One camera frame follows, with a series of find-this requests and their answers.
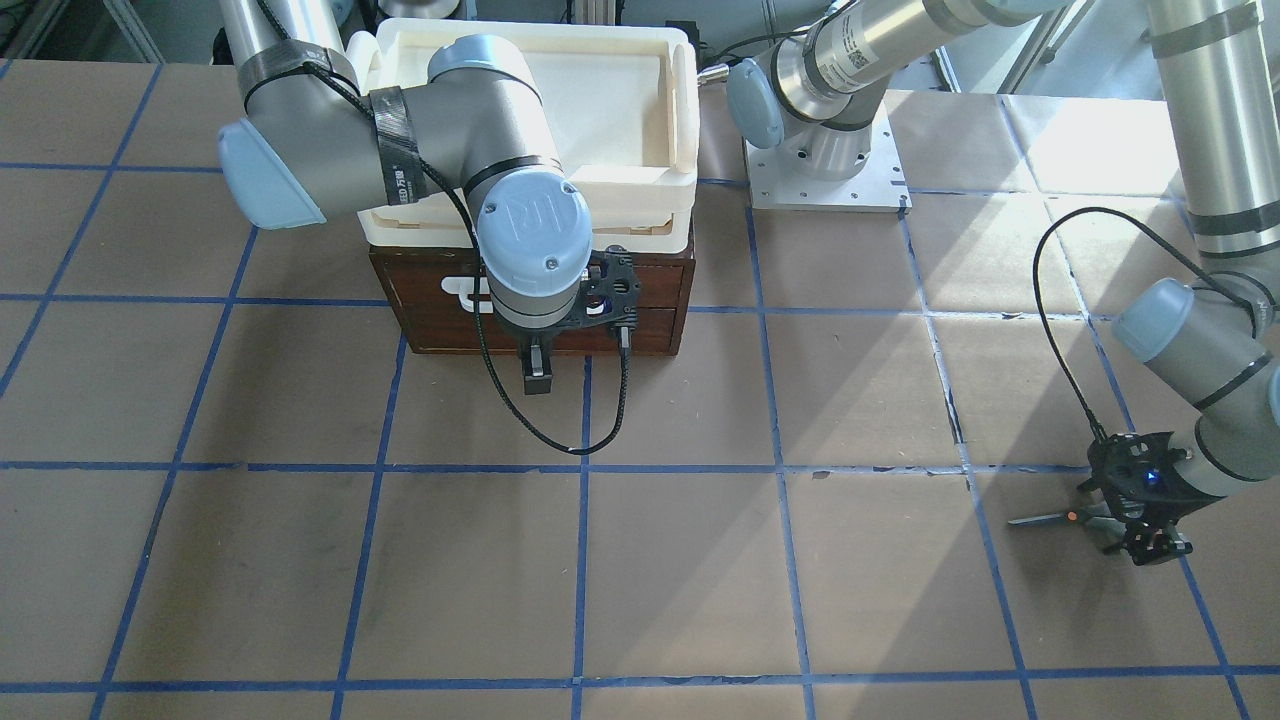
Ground dark wooden drawer cabinet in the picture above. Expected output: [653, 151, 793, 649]
[369, 238, 696, 355]

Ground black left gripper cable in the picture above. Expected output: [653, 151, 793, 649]
[1032, 206, 1257, 443]

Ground white plastic tray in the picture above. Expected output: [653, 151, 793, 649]
[346, 19, 700, 254]

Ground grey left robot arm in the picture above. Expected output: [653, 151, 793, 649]
[727, 1, 1277, 566]

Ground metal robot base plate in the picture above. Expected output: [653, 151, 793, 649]
[744, 106, 913, 213]

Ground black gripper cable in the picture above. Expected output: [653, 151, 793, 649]
[1032, 206, 1257, 443]
[256, 0, 634, 457]

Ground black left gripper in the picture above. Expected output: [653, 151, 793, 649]
[1078, 432, 1193, 566]

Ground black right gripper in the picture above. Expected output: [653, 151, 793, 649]
[500, 250, 643, 396]

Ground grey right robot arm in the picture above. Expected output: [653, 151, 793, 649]
[218, 1, 640, 395]

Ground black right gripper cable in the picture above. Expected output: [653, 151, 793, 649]
[256, 0, 634, 457]

